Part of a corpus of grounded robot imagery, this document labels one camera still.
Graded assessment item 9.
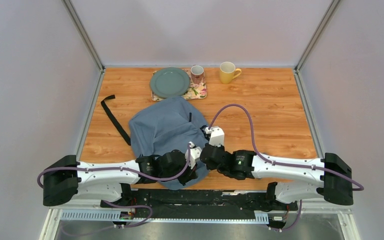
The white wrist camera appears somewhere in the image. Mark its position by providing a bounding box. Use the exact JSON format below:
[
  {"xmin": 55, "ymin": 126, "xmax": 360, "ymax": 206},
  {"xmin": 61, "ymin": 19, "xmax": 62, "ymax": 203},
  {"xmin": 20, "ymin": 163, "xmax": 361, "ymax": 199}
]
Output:
[
  {"xmin": 204, "ymin": 126, "xmax": 225, "ymax": 147},
  {"xmin": 185, "ymin": 141, "xmax": 202, "ymax": 170}
]

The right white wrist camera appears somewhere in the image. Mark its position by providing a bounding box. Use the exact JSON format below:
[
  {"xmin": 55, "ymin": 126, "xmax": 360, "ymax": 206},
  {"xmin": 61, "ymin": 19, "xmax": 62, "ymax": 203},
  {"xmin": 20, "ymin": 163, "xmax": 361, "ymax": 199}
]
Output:
[{"xmin": 204, "ymin": 126, "xmax": 225, "ymax": 147}]

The purple cable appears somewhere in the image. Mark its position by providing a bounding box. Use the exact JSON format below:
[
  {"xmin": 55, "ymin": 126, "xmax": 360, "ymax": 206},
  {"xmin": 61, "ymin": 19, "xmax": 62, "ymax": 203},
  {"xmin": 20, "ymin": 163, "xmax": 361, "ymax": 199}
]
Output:
[
  {"xmin": 36, "ymin": 142, "xmax": 193, "ymax": 229},
  {"xmin": 208, "ymin": 104, "xmax": 365, "ymax": 232}
]

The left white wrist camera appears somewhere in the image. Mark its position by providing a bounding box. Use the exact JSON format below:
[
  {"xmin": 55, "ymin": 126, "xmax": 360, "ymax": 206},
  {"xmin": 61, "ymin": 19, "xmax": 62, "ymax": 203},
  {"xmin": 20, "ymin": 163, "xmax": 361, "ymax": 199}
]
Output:
[{"xmin": 185, "ymin": 141, "xmax": 202, "ymax": 170}]

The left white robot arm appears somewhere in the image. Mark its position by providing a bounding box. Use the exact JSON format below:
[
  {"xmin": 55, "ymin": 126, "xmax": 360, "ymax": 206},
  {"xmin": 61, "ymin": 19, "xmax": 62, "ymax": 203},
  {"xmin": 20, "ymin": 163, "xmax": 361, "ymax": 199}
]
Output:
[{"xmin": 37, "ymin": 147, "xmax": 202, "ymax": 208}]

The green ceramic plate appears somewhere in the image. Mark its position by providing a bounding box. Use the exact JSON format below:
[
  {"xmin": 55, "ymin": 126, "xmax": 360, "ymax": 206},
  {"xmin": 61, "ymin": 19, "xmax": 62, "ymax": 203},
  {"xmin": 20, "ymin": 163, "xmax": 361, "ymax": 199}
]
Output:
[{"xmin": 149, "ymin": 67, "xmax": 190, "ymax": 99}]

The pink patterned mug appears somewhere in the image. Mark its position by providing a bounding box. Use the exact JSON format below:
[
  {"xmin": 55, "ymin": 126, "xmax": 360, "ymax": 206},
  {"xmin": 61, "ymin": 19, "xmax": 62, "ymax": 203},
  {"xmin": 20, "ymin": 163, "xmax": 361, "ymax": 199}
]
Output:
[{"xmin": 190, "ymin": 65, "xmax": 205, "ymax": 84}]

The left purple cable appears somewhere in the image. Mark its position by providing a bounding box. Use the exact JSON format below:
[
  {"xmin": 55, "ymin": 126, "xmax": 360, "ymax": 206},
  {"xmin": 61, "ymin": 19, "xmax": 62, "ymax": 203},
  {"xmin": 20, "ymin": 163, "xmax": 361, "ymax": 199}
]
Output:
[{"xmin": 36, "ymin": 142, "xmax": 193, "ymax": 229}]

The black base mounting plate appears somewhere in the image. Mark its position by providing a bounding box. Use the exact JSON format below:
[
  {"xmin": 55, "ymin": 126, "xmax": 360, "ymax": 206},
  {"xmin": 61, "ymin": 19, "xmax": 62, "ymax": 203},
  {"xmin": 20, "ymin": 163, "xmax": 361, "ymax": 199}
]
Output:
[{"xmin": 113, "ymin": 189, "xmax": 298, "ymax": 220}]

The yellow ceramic mug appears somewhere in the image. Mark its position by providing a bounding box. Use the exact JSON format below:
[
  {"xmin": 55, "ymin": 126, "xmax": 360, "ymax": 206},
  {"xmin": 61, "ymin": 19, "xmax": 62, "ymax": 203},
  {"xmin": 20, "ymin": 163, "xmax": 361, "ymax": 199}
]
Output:
[{"xmin": 219, "ymin": 61, "xmax": 242, "ymax": 84}]

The blue-grey fabric backpack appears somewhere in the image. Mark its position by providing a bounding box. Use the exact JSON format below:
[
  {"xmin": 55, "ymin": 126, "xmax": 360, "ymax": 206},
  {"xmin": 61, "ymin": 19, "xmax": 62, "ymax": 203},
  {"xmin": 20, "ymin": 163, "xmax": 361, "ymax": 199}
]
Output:
[{"xmin": 100, "ymin": 94, "xmax": 214, "ymax": 191}]

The aluminium front frame rail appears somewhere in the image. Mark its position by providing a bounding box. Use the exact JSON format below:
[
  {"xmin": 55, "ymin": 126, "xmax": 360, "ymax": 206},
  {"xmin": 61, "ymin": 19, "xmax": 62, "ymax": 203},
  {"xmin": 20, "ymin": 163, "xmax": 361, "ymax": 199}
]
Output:
[{"xmin": 39, "ymin": 188, "xmax": 360, "ymax": 240}]

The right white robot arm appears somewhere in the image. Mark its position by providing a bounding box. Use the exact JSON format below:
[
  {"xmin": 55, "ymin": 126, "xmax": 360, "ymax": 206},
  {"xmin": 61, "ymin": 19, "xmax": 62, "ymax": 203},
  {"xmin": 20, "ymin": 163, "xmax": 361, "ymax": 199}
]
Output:
[{"xmin": 200, "ymin": 144, "xmax": 354, "ymax": 210}]

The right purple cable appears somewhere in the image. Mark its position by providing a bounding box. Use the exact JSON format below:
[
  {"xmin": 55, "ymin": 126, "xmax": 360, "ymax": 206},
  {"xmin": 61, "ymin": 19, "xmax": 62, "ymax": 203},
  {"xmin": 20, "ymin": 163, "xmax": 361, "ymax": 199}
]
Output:
[{"xmin": 208, "ymin": 104, "xmax": 365, "ymax": 232}]

